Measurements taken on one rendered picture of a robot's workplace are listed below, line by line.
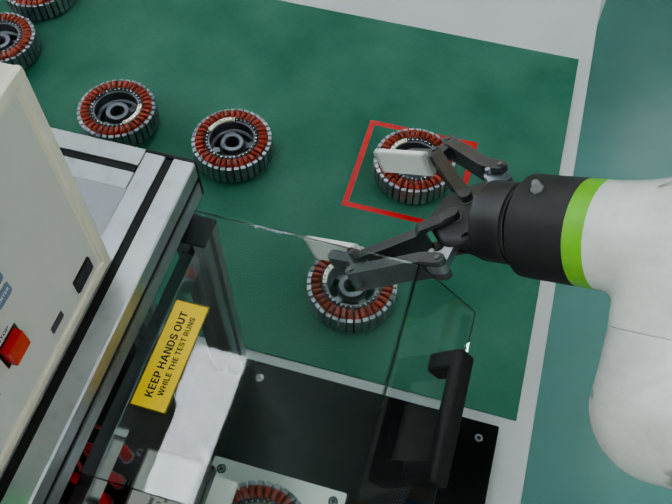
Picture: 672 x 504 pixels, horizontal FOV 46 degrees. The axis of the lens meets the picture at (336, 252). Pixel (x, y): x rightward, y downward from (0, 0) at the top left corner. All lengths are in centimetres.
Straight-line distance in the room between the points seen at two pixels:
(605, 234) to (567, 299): 131
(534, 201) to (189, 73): 72
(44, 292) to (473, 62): 87
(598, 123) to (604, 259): 166
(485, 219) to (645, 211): 14
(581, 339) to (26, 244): 153
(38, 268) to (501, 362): 61
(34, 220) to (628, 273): 42
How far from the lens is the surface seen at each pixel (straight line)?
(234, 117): 115
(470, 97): 123
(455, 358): 64
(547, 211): 66
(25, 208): 51
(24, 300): 54
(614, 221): 64
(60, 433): 58
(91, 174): 69
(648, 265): 62
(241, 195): 110
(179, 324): 65
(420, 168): 85
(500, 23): 136
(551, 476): 176
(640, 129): 231
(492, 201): 70
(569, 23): 138
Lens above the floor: 164
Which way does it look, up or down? 58 degrees down
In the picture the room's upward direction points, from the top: straight up
